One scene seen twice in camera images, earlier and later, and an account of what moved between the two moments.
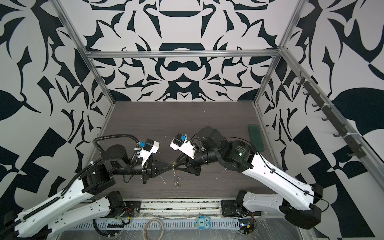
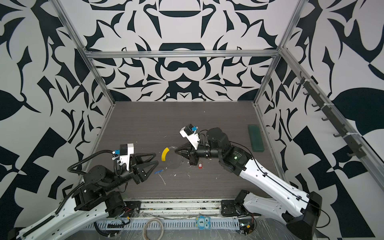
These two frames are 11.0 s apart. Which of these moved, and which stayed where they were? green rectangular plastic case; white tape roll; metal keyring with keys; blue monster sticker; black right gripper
Moved: black right gripper; metal keyring with keys
Stayed: blue monster sticker; white tape roll; green rectangular plastic case
